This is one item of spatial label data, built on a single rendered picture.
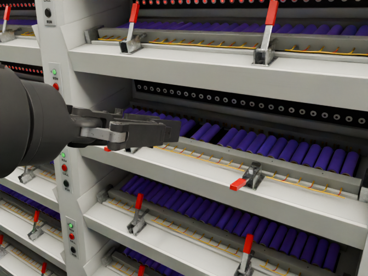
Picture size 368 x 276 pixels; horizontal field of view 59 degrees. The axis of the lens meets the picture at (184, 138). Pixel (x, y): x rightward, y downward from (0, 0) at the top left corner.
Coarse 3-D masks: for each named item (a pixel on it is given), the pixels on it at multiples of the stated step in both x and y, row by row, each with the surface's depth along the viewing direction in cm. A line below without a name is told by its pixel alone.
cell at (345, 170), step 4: (352, 152) 56; (348, 156) 55; (352, 156) 55; (356, 156) 55; (348, 160) 54; (352, 160) 54; (356, 160) 55; (344, 164) 54; (348, 164) 53; (352, 164) 53; (344, 168) 53; (348, 168) 52; (352, 168) 53; (344, 172) 52; (348, 172) 52; (352, 172) 52; (352, 176) 52
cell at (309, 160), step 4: (316, 144) 59; (312, 148) 58; (316, 148) 58; (320, 148) 59; (308, 152) 58; (312, 152) 57; (316, 152) 57; (308, 156) 56; (312, 156) 56; (316, 156) 57; (304, 160) 56; (308, 160) 55; (312, 160) 56; (308, 164) 55; (312, 164) 55
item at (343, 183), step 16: (176, 144) 66; (192, 144) 64; (208, 144) 63; (240, 160) 59; (256, 160) 57; (272, 160) 56; (288, 176) 55; (304, 176) 53; (320, 176) 51; (336, 176) 51; (352, 192) 50
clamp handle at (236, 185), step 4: (252, 172) 54; (244, 176) 53; (248, 176) 53; (252, 176) 54; (236, 180) 51; (240, 180) 51; (244, 180) 51; (248, 180) 52; (232, 184) 49; (236, 184) 49; (240, 184) 49; (244, 184) 51; (232, 188) 49; (236, 188) 48
